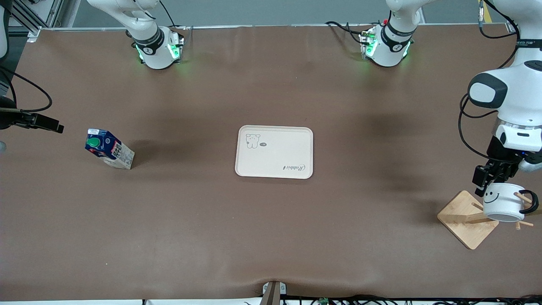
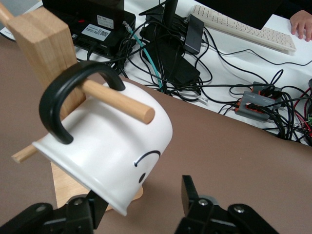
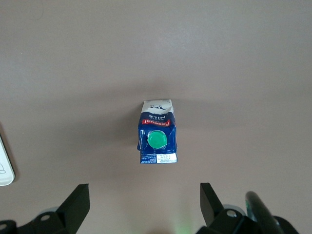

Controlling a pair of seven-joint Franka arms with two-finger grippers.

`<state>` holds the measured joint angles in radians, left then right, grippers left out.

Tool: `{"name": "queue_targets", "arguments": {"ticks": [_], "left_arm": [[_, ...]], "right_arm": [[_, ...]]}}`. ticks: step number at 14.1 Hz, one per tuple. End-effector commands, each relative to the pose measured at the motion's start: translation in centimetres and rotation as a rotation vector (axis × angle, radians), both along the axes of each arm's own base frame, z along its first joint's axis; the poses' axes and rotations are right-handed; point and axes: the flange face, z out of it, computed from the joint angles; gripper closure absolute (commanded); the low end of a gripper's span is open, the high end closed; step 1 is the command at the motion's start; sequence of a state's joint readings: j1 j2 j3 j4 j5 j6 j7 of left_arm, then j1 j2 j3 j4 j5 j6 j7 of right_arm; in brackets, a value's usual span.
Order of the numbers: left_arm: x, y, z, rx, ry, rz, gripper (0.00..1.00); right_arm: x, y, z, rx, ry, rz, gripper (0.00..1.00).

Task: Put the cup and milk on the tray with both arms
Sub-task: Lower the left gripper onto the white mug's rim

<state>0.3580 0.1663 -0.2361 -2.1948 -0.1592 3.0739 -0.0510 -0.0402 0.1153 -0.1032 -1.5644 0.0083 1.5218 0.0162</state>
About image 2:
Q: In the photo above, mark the black computer box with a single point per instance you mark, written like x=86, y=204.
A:
x=107, y=14

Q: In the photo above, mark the black monitor stand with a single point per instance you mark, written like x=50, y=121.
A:
x=170, y=56

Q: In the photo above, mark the wooden mug rack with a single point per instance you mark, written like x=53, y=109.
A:
x=41, y=41

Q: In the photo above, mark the black docking adapter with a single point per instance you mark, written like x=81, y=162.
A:
x=193, y=34

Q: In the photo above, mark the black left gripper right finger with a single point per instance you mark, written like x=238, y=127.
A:
x=209, y=219

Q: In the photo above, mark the green terminal board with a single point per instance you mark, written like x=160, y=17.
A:
x=309, y=117

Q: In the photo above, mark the brown table cover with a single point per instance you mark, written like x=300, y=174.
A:
x=219, y=156

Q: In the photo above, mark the grey orange usb hub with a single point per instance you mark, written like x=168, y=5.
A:
x=265, y=87
x=254, y=108

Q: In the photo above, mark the beige keyboard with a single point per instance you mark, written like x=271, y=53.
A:
x=243, y=28

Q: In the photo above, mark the bare person hand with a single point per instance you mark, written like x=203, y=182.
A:
x=303, y=25

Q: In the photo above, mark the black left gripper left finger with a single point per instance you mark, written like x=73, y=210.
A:
x=61, y=219

